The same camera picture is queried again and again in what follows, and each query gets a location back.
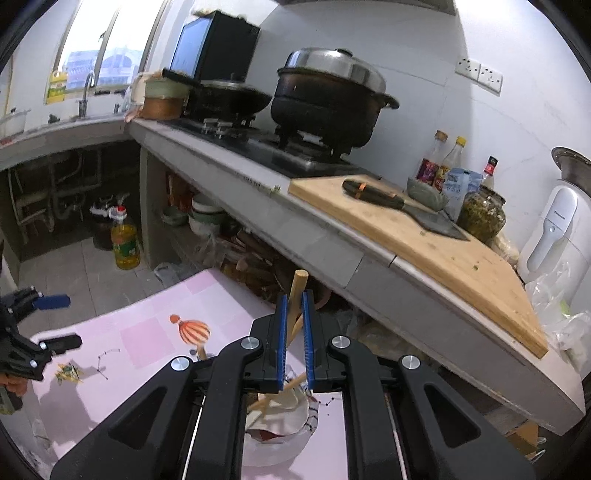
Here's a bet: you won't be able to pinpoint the white kitchen appliance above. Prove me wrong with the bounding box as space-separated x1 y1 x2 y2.
517 147 590 302

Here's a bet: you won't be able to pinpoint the person's left hand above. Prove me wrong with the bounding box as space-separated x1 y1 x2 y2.
0 373 28 397

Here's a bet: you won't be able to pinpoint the cooking oil bottle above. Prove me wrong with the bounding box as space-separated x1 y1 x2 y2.
108 205 140 270

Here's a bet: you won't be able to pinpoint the white plastic bag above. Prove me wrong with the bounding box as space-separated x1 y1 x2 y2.
242 383 320 468

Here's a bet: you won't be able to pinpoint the stacked bowls under counter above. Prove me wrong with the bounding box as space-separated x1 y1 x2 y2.
188 193 226 236

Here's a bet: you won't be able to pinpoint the gas stove top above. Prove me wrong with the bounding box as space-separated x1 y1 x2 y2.
163 118 379 179

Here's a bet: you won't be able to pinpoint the wooden cutting board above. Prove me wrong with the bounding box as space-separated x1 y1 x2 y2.
288 176 549 359

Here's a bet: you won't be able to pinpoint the sauce bottle red label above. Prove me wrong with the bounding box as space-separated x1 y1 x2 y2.
415 130 448 185

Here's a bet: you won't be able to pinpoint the blue seasoning packet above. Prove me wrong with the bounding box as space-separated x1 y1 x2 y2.
443 167 483 222

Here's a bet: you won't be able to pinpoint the glass pickle jar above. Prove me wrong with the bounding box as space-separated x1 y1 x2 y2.
457 185 506 243

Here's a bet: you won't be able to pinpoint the sauce bottle yellow cap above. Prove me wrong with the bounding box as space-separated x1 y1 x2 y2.
433 136 467 192

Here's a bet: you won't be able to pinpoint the large black pot with lid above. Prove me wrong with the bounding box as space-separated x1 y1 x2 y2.
270 47 400 156

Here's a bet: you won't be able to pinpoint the black wok pan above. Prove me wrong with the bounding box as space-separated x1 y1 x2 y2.
161 68 273 125

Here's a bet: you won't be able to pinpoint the ceramic pots stack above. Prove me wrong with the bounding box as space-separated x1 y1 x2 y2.
139 77 189 120

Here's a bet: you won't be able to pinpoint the clear plastic bag on counter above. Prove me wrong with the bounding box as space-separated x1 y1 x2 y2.
525 262 590 379

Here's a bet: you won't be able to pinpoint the black microwave oven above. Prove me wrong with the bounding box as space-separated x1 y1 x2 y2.
169 10 260 82

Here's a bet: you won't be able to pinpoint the kitchen cleaver black handle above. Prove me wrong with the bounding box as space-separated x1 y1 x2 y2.
342 179 468 241

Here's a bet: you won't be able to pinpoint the wall power socket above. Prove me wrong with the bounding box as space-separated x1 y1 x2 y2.
455 55 504 94

